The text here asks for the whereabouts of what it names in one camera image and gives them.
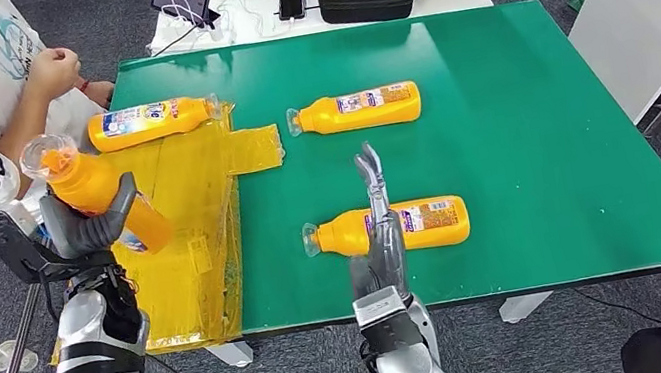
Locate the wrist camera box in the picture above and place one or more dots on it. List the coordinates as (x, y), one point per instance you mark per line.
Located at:
(19, 250)
(388, 330)

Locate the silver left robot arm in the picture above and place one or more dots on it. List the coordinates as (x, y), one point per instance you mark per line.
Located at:
(91, 359)

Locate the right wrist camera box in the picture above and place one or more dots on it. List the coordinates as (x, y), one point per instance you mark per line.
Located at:
(388, 330)

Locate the black smartphone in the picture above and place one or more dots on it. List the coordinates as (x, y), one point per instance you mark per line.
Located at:
(292, 4)

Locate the person's left hand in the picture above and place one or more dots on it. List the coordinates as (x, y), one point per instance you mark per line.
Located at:
(101, 94)

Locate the person's right forearm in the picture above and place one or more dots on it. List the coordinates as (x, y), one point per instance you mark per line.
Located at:
(23, 139)

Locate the orange detergent bottle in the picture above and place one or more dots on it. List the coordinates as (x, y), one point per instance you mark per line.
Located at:
(326, 117)
(184, 116)
(345, 236)
(85, 182)

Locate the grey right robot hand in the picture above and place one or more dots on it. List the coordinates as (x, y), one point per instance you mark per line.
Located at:
(386, 256)

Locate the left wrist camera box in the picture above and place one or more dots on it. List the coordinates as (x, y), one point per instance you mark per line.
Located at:
(19, 250)

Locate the white table foot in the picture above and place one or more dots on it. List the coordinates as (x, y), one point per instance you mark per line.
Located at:
(522, 307)
(232, 356)

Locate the person's right hand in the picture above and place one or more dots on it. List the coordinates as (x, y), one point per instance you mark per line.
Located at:
(53, 73)

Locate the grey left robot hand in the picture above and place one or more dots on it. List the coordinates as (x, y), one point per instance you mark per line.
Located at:
(84, 236)

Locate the clear plastic cup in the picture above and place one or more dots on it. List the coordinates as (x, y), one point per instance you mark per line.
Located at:
(0, 360)

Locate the yellow taped cardboard sheet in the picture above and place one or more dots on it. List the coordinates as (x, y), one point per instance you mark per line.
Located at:
(197, 234)

